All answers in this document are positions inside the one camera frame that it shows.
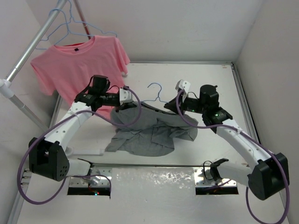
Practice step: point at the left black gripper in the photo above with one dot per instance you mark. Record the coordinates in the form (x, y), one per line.
(124, 106)

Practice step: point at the grey t shirt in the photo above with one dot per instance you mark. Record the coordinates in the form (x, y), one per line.
(153, 133)

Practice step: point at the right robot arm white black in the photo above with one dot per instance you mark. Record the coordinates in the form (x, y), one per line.
(266, 173)

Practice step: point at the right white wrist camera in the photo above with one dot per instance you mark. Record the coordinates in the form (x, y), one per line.
(183, 85)

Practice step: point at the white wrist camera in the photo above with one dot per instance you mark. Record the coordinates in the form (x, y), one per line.
(125, 96)
(183, 85)

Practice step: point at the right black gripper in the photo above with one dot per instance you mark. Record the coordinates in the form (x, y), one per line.
(181, 105)

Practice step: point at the silver clothes rack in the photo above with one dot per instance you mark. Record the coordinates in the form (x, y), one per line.
(28, 112)

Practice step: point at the pink t shirt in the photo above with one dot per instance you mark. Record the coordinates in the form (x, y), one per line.
(68, 69)

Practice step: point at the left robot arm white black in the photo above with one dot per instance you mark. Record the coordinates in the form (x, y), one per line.
(48, 155)

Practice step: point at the blue wire hanger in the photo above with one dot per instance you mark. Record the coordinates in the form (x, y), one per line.
(152, 93)
(98, 28)

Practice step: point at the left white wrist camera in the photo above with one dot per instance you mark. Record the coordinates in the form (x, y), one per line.
(125, 96)

